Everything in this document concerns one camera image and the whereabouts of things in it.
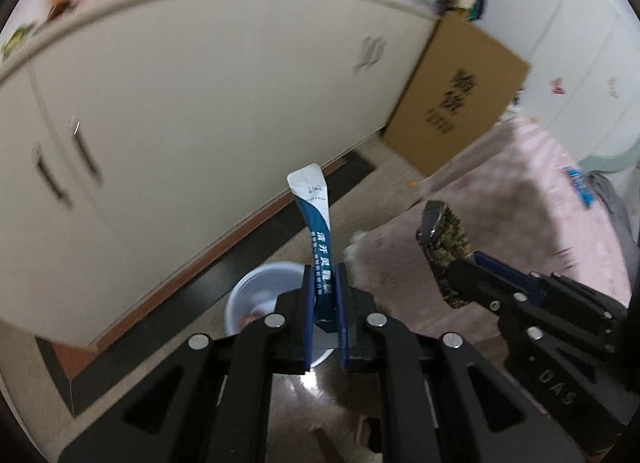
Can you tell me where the dark patterned snack wrapper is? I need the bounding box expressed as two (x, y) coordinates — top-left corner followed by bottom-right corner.
(416, 200), (473, 309)

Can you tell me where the blue white medicine sachet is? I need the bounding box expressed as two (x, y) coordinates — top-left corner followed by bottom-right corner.
(286, 164), (337, 333)

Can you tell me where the light blue trash bin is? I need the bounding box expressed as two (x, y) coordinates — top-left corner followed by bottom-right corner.
(226, 261), (335, 374)

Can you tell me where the pink checkered tablecloth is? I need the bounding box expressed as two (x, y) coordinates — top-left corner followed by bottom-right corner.
(346, 117), (631, 365)

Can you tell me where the blue snack wrapper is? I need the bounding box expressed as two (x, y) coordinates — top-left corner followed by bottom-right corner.
(564, 168), (596, 208)

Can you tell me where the grey folded blanket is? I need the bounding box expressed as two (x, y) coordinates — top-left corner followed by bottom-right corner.
(587, 171), (639, 275)

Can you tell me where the brown cardboard box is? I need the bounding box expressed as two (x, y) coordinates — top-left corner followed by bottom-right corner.
(383, 13), (529, 177)

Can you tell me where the white low cabinet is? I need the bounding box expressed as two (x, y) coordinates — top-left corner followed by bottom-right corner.
(1, 0), (435, 347)

